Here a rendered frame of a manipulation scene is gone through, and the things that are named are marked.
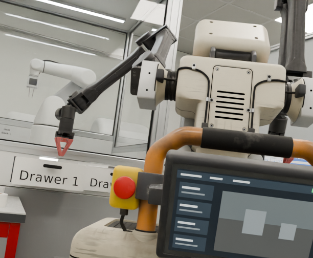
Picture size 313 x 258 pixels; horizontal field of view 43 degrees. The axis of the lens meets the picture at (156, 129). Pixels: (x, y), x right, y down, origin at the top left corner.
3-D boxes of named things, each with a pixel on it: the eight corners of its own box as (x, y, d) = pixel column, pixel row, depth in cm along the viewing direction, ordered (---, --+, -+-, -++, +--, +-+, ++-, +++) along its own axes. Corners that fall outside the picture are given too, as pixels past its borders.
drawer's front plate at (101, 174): (142, 196, 191) (146, 173, 193) (83, 190, 181) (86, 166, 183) (141, 196, 193) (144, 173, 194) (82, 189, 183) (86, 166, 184)
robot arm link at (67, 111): (65, 103, 161) (78, 105, 164) (60, 104, 167) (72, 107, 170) (62, 119, 160) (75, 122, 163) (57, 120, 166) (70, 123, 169)
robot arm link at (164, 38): (167, 17, 158) (182, 37, 161) (140, 36, 163) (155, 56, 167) (149, 56, 120) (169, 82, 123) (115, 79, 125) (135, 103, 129)
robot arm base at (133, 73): (131, 66, 112) (173, 71, 112) (135, 57, 119) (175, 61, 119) (130, 95, 117) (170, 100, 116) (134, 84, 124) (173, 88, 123)
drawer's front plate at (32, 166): (83, 191, 167) (87, 165, 169) (10, 184, 157) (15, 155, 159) (82, 191, 169) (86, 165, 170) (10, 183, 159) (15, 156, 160)
